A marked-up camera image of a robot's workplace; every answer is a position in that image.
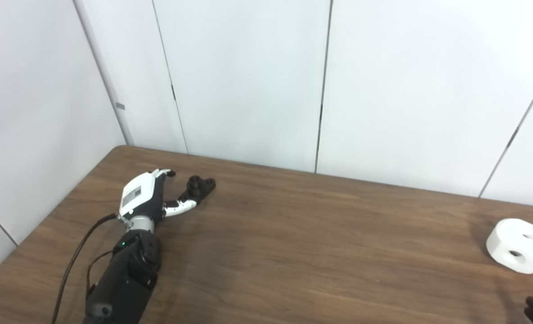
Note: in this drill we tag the round white piece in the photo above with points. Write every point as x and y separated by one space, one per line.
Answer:
503 240

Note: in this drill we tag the black flanged holder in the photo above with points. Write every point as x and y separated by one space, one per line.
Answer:
196 188

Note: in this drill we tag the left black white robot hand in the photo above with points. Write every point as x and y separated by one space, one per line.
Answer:
138 193

